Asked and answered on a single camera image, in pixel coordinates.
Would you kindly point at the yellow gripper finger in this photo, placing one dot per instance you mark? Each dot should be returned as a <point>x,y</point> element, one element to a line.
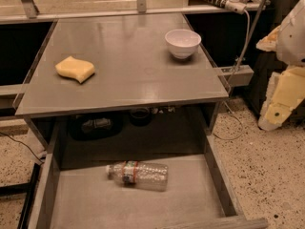
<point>284,93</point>
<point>268,43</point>

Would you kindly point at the metal bracket at counter side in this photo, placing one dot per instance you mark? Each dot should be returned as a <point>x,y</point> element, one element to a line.
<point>235,78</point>

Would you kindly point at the dark cup under counter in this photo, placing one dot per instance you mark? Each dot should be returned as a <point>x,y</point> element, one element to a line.
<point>140,117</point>

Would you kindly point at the open grey drawer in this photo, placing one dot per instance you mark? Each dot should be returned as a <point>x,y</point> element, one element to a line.
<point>75,192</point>

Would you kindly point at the clear plastic water bottle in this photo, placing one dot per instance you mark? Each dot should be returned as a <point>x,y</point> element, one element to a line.
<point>139,174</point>

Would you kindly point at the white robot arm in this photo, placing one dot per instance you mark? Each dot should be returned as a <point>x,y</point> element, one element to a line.
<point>290,45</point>

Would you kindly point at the black bin under counter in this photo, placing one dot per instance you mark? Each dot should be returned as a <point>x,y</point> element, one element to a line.
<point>95,126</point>

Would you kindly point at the white power strip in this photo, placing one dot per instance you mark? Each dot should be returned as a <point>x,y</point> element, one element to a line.
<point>233,5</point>

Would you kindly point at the yellow sponge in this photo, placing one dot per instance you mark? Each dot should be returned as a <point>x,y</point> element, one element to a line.
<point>77,69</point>

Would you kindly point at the white ceramic bowl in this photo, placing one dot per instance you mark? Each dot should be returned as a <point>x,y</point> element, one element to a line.
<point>182,43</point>

